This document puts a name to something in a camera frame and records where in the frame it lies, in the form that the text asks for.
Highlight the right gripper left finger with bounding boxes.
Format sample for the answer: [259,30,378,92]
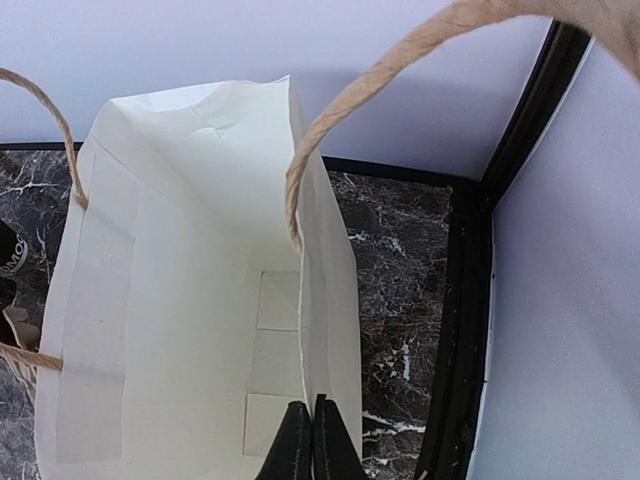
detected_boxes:
[256,401,312,480]

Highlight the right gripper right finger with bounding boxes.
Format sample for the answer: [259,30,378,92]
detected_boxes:
[312,394,365,480]

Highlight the beige paper bag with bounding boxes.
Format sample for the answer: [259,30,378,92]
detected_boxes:
[0,0,640,480]

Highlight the brown cardboard cup carrier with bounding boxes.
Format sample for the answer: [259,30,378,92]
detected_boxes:
[1,306,41,401]

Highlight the right black frame post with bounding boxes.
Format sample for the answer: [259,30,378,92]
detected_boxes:
[477,17,594,211]

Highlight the black paper coffee cup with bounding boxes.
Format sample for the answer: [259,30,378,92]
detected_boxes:
[0,220,29,275]

